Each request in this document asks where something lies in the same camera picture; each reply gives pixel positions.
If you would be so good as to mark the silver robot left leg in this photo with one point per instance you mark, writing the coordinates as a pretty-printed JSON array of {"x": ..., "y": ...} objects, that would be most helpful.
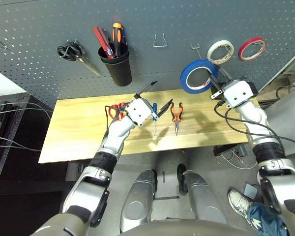
[{"x": 137, "y": 201}]

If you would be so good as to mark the white sneaker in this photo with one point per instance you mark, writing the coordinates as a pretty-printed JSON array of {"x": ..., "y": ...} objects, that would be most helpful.
[{"x": 238, "y": 201}]

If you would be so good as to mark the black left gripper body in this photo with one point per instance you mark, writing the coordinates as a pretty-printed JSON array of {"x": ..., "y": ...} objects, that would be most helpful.
[{"x": 156, "y": 116}]

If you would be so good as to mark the blue jeans leg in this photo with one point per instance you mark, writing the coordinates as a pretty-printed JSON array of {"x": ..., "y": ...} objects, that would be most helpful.
[{"x": 265, "y": 221}]

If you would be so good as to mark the silver tape peg hook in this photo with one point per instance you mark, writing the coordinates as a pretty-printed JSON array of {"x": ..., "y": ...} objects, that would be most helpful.
[{"x": 194, "y": 46}]

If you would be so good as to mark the white tape roll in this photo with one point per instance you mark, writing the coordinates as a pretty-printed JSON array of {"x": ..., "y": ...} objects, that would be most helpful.
[{"x": 209, "y": 52}]

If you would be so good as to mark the black power strip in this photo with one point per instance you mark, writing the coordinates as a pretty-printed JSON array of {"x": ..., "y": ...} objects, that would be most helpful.
[{"x": 226, "y": 149}]

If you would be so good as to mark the grey perforated pegboard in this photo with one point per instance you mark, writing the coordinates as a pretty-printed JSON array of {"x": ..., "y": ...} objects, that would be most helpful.
[{"x": 39, "y": 29}]

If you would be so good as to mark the blue tape roll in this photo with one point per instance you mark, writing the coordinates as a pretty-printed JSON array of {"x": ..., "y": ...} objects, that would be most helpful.
[{"x": 184, "y": 76}]

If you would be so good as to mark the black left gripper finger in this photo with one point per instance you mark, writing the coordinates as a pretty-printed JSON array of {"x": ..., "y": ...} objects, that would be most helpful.
[
  {"x": 145, "y": 89},
  {"x": 165, "y": 107}
]

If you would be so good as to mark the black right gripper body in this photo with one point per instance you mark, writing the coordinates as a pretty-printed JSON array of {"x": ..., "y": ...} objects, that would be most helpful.
[{"x": 221, "y": 87}]

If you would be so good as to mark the grey foot pedal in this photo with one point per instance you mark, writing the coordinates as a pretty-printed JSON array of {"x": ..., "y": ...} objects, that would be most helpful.
[{"x": 250, "y": 191}]

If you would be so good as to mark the silver scissors peg hook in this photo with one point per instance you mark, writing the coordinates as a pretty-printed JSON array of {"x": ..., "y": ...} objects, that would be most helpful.
[{"x": 68, "y": 50}]

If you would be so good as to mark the black equipment case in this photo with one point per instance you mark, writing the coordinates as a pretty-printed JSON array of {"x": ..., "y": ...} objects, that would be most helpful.
[{"x": 12, "y": 137}]

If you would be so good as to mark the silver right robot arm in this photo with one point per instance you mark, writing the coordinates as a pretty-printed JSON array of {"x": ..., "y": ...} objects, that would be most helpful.
[{"x": 270, "y": 152}]

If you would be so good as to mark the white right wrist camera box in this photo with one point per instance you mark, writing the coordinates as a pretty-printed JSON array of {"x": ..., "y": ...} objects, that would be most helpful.
[{"x": 237, "y": 94}]

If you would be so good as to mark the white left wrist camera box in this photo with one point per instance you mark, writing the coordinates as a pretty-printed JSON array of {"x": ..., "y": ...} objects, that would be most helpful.
[{"x": 138, "y": 111}]

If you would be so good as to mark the red tape roll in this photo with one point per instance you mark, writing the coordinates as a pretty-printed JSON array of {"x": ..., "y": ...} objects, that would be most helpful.
[{"x": 240, "y": 50}]

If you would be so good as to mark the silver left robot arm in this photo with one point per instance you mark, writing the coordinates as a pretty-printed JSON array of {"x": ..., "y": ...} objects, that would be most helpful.
[{"x": 113, "y": 132}]

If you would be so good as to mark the black tool cup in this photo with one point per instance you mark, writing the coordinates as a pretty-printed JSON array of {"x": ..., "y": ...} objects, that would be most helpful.
[{"x": 120, "y": 71}]

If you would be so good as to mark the silver robot right leg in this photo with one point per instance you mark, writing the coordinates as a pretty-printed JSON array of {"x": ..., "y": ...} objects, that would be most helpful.
[{"x": 204, "y": 199}]

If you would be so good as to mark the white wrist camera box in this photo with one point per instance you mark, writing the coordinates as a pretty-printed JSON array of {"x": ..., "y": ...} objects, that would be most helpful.
[
  {"x": 237, "y": 94},
  {"x": 138, "y": 111}
]

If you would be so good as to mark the silver robot leg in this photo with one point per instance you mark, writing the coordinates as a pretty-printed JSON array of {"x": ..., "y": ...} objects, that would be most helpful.
[
  {"x": 137, "y": 201},
  {"x": 204, "y": 199}
]

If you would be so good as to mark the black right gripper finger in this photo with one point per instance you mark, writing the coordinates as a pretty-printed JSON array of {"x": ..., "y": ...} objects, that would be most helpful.
[
  {"x": 226, "y": 75},
  {"x": 214, "y": 79}
]

